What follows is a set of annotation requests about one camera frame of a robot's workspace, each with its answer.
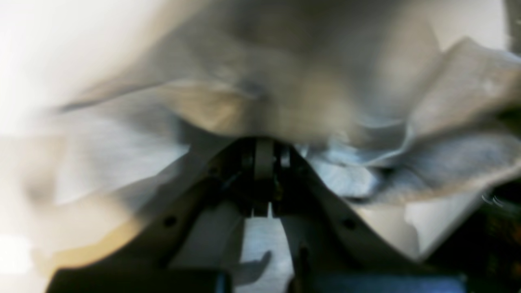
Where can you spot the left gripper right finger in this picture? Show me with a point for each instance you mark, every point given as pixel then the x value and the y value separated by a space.
pixel 332 249

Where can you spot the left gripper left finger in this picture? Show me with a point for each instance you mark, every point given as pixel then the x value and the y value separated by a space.
pixel 193 246

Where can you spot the grey t-shirt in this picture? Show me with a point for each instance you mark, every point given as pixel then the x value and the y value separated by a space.
pixel 397 100

